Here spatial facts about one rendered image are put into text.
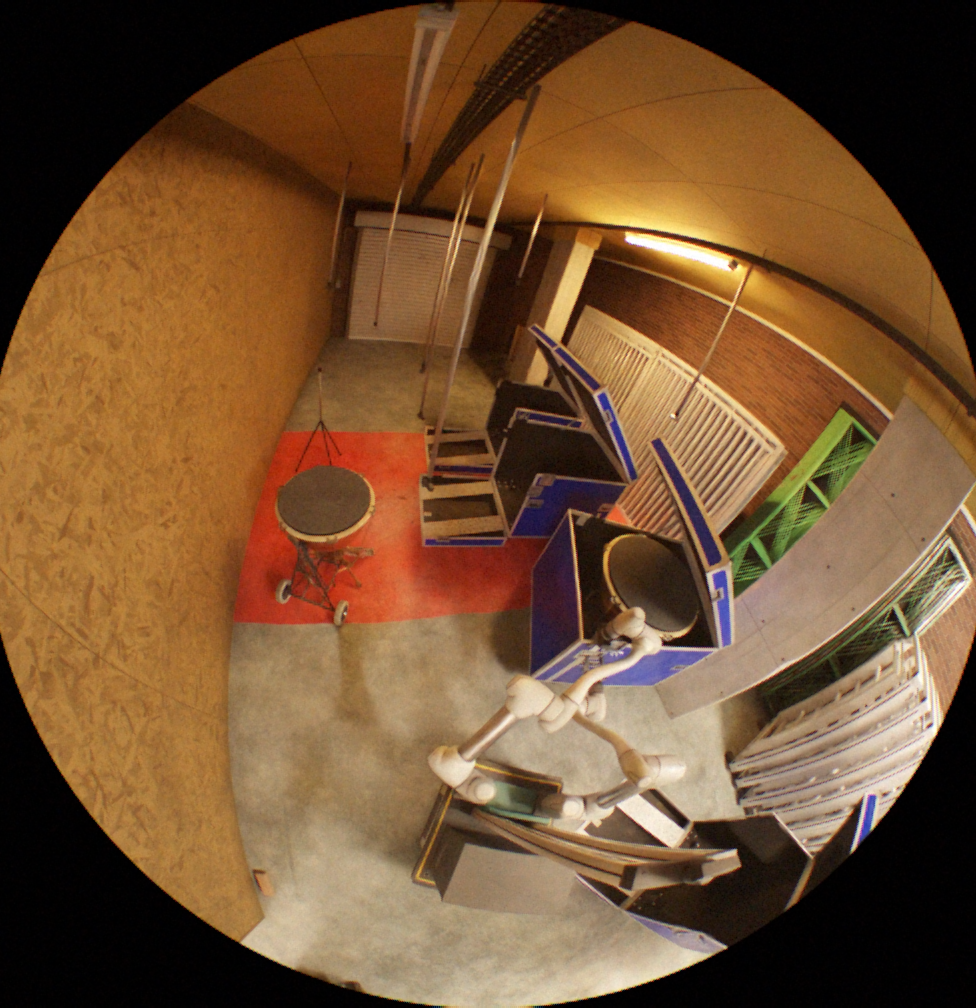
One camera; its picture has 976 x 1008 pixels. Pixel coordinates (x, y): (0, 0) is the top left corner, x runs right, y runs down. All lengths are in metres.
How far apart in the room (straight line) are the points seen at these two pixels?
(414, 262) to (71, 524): 7.26
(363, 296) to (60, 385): 6.94
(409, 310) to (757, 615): 7.83
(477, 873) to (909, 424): 3.02
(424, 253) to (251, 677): 7.55
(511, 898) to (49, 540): 2.17
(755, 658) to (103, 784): 3.50
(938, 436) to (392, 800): 3.81
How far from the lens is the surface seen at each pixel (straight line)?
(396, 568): 2.85
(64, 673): 1.48
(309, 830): 2.53
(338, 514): 2.15
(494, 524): 3.15
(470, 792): 1.76
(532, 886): 1.79
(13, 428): 1.33
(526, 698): 1.46
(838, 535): 2.33
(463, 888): 1.70
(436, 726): 2.42
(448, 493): 3.43
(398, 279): 7.69
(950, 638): 4.75
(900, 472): 2.32
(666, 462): 1.95
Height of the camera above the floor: 2.39
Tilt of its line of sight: 42 degrees down
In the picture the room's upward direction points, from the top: 20 degrees clockwise
